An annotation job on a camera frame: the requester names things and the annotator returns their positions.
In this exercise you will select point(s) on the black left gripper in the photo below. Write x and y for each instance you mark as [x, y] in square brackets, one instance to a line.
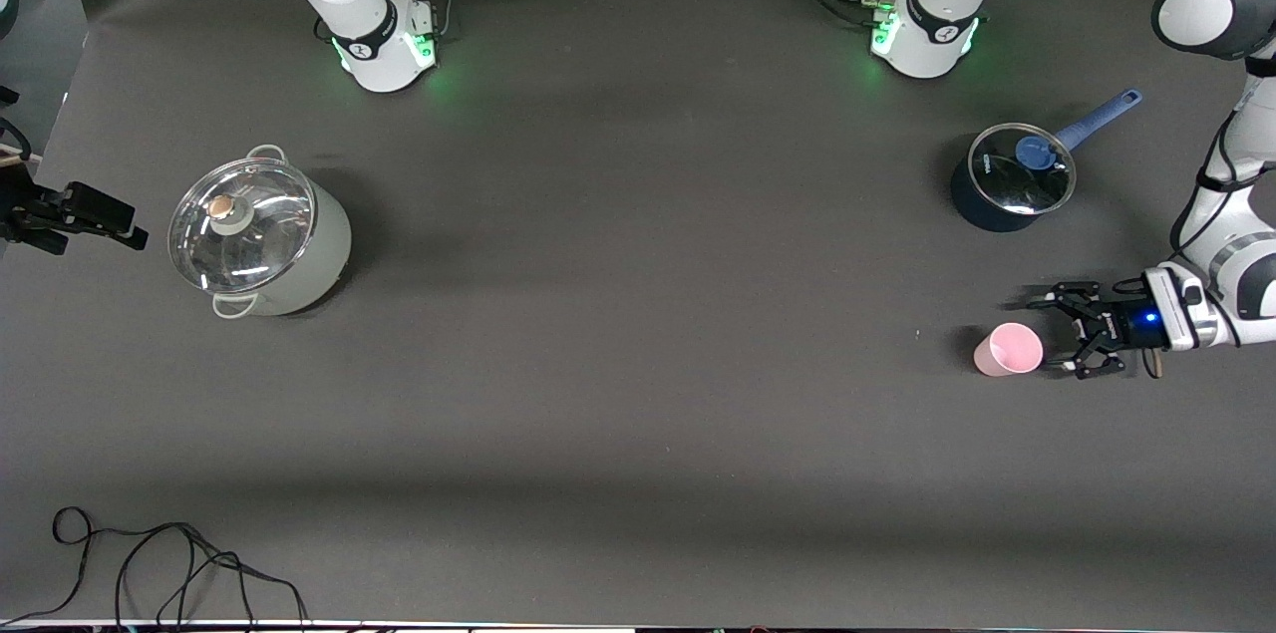
[1124, 328]

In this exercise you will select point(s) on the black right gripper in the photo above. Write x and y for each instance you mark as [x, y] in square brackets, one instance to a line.
[22, 214]

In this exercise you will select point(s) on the pink plastic cup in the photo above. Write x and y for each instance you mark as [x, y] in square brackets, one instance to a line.
[1007, 351]

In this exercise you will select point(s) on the dark blue saucepan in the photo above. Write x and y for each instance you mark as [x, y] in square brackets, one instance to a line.
[987, 214]

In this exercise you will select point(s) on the glass lid with blue knob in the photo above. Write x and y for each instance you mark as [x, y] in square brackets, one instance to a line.
[1007, 184]

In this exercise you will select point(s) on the glass lid with copper knob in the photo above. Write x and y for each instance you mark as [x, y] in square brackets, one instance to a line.
[259, 244]

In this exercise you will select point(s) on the pale grey stock pot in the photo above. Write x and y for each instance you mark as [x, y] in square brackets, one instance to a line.
[321, 254]

